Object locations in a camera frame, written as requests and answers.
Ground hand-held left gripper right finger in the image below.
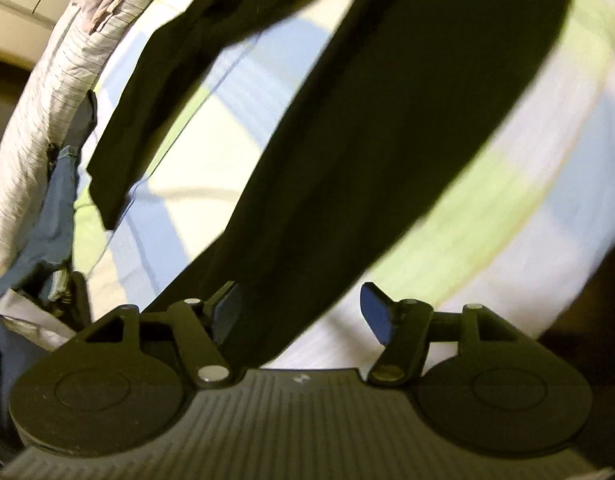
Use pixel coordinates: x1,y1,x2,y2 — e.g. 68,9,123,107
361,282,538,387

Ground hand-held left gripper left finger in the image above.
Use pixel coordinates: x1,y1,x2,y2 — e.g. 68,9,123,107
83,282,242,387

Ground black pants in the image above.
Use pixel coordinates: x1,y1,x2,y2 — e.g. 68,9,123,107
87,0,591,368

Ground blue-grey cloth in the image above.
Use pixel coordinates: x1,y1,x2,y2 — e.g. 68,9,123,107
0,92,99,312

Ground checkered bed sheet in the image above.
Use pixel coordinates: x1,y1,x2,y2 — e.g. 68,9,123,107
70,0,615,371

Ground striped grey quilt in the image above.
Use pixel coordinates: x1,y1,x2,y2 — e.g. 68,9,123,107
0,0,188,267

